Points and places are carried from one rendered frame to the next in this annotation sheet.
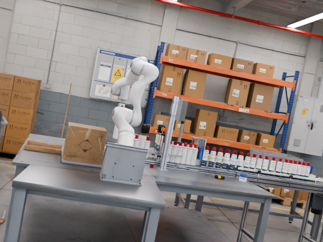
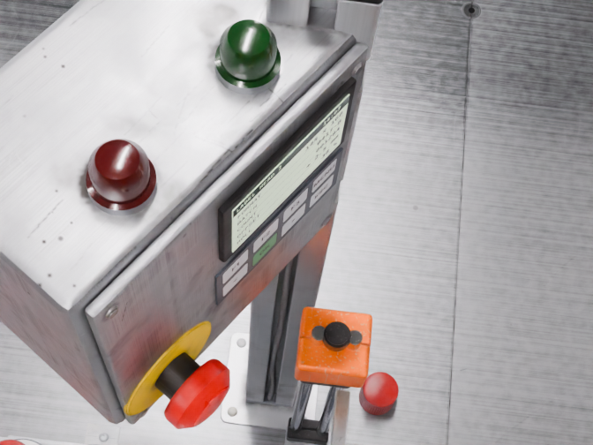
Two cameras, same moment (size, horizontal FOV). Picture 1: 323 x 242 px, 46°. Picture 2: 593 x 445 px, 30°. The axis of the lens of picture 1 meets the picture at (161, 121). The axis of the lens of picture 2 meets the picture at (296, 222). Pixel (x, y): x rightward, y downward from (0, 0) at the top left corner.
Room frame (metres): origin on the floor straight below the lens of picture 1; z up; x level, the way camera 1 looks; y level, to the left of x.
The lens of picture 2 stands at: (3.64, -0.02, 1.86)
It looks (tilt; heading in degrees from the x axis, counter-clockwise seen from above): 67 degrees down; 194
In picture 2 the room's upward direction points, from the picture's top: 8 degrees clockwise
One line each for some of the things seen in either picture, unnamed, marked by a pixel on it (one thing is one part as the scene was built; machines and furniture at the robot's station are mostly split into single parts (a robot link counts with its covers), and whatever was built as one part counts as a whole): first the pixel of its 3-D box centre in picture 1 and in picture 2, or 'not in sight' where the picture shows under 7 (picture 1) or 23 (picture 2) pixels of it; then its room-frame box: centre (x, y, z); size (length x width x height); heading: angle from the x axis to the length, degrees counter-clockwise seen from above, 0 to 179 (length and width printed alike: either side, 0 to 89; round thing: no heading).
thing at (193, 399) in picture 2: not in sight; (191, 388); (3.52, -0.09, 1.33); 0.04 x 0.03 x 0.04; 160
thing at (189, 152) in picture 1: (189, 154); not in sight; (3.59, -0.32, 0.98); 0.05 x 0.05 x 0.20
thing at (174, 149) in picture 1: (173, 151); not in sight; (3.55, -0.17, 0.98); 0.05 x 0.05 x 0.20
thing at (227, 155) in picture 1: (226, 160); not in sight; (3.70, -0.70, 0.98); 0.05 x 0.05 x 0.20
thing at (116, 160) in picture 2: not in sight; (119, 170); (3.49, -0.13, 1.49); 0.03 x 0.03 x 0.02
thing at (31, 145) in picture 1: (43, 147); not in sight; (3.24, 0.95, 0.85); 0.30 x 0.26 x 0.04; 105
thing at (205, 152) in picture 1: (205, 156); not in sight; (3.64, -0.48, 0.98); 0.05 x 0.05 x 0.20
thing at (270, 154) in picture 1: (274, 161); not in sight; (5.13, -1.61, 0.91); 0.60 x 0.40 x 0.22; 102
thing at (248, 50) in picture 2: not in sight; (248, 50); (3.43, -0.10, 1.49); 0.03 x 0.03 x 0.02
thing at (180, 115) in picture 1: (178, 109); (161, 191); (3.45, -0.13, 1.38); 0.17 x 0.10 x 0.19; 160
